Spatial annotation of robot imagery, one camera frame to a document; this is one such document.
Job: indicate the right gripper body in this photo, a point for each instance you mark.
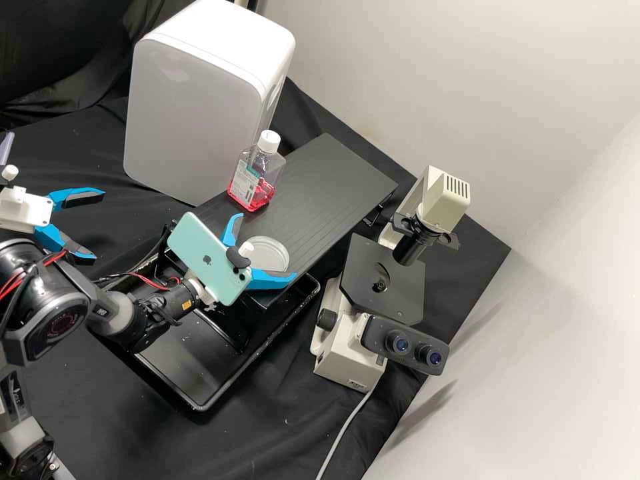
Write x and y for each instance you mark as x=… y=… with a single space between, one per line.
x=209 y=297

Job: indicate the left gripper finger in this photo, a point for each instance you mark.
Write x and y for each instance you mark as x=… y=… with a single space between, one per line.
x=55 y=239
x=80 y=194

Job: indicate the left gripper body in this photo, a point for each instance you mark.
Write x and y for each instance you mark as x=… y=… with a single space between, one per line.
x=25 y=212

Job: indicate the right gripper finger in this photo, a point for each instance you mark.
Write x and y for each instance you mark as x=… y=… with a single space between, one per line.
x=270 y=282
x=233 y=231

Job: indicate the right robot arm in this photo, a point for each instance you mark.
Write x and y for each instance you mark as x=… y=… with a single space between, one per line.
x=55 y=310

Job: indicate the petri dish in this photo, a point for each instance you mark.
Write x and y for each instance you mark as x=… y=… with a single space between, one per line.
x=270 y=252

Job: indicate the red liquid bottle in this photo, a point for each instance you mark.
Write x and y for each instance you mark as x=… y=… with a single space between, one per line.
x=252 y=185

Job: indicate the black tray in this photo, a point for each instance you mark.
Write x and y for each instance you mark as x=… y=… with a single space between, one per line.
x=200 y=370

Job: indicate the black platform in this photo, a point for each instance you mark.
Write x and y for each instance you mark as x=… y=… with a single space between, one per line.
x=320 y=200

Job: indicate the cream microscope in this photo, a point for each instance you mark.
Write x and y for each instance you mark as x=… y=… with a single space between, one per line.
x=380 y=300

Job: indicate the white box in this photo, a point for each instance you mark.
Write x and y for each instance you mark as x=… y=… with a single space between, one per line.
x=200 y=100

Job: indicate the right wrist camera phone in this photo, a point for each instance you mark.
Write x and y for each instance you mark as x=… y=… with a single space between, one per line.
x=207 y=255

